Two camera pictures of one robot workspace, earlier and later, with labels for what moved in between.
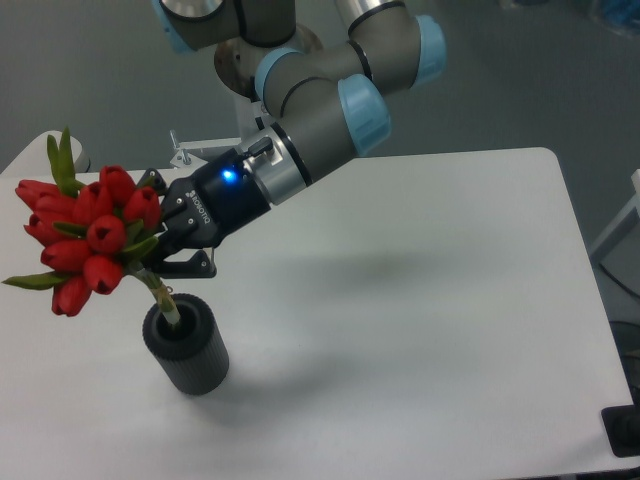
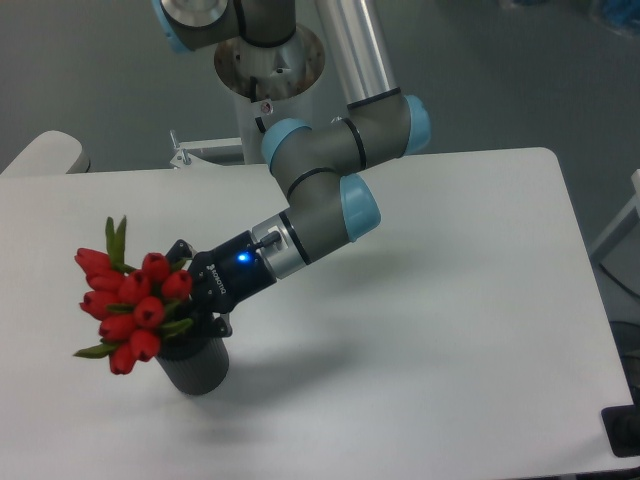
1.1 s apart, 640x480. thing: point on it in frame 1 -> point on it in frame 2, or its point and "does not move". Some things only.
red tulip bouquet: (91, 234) -> (138, 308)
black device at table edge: (622, 426) does not move
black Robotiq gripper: (204, 209) -> (224, 275)
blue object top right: (622, 11) does not move
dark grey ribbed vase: (192, 355) does not move
